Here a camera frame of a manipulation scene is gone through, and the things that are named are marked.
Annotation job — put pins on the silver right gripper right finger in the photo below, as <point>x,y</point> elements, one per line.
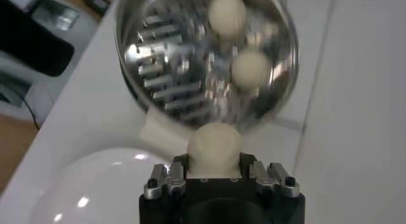
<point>272,177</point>

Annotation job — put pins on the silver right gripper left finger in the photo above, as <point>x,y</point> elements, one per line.
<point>176,181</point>

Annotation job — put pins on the white steamed baozi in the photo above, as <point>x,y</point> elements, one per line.
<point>250,69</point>
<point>226,12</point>
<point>215,146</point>

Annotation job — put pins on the white black robot base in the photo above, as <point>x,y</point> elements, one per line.
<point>31,44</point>

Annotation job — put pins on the perforated steel steamer basket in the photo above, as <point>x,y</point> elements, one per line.
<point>165,69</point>

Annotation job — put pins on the white round plate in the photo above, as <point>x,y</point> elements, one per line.
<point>95,181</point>

